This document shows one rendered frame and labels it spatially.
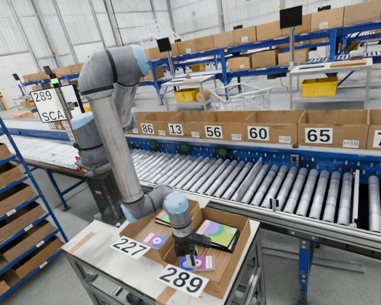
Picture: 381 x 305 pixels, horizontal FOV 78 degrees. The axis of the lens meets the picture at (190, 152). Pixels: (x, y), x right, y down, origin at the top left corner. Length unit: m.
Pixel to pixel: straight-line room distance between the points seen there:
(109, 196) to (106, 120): 0.72
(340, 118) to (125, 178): 1.60
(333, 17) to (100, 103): 5.65
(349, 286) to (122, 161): 1.75
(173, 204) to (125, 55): 0.56
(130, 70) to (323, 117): 1.53
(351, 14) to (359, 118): 4.28
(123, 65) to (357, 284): 1.99
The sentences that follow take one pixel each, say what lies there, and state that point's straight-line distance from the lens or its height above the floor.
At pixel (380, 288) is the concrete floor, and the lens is 2.19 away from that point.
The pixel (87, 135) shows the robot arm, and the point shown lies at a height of 1.33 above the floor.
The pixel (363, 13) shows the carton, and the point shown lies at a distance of 6.15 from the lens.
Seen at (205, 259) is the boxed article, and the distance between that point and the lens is 1.21.
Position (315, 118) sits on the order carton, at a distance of 2.06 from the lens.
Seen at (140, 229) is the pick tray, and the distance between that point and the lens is 1.48.
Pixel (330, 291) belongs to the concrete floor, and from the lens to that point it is 2.09.
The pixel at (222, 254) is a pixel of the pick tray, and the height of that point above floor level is 0.76.
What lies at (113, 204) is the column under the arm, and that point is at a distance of 1.56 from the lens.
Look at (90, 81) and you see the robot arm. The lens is 0.88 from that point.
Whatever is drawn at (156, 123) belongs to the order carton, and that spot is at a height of 1.02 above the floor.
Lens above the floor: 1.68
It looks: 25 degrees down
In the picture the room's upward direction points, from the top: 12 degrees counter-clockwise
